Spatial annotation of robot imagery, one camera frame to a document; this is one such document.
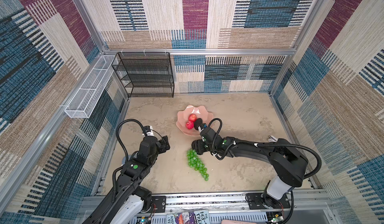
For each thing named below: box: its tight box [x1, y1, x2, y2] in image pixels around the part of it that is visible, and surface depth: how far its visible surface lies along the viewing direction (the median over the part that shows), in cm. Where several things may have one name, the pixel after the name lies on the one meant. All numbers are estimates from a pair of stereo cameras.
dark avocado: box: [194, 118, 203, 131], surface depth 103 cm
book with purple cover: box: [166, 209, 211, 224], surface depth 70 cm
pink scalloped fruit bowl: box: [176, 105, 214, 136], surface depth 107 cm
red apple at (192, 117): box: [188, 113, 197, 122], surface depth 103 cm
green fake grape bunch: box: [186, 149, 210, 182], surface depth 84 cm
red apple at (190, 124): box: [185, 120, 195, 130], surface depth 100 cm
